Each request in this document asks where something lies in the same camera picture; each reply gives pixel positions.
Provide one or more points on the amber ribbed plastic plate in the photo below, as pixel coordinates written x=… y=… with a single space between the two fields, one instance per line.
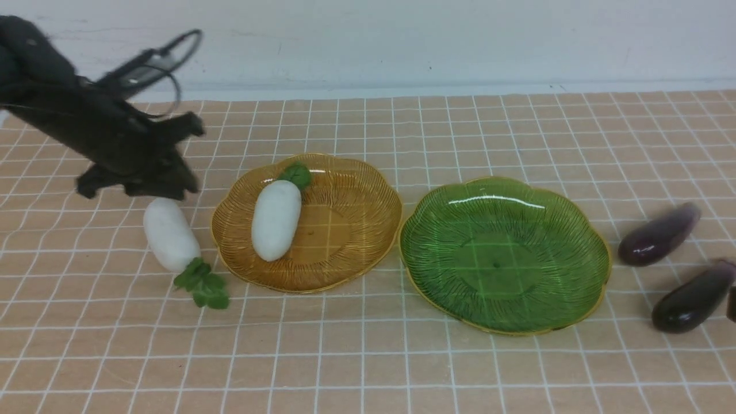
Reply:
x=350 y=217

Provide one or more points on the orange checkered tablecloth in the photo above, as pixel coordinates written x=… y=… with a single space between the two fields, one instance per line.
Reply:
x=90 y=324

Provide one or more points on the green ribbed plastic plate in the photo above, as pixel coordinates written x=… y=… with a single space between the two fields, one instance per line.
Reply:
x=505 y=257

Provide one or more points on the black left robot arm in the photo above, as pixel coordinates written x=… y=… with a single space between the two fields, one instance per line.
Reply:
x=31 y=64

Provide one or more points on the purple eggplant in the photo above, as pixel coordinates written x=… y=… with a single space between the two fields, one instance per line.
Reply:
x=655 y=240
x=688 y=306

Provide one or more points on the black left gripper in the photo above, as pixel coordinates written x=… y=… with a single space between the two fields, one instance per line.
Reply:
x=124 y=146

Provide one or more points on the white radish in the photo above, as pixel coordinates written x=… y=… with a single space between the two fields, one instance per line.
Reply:
x=277 y=212
x=174 y=245

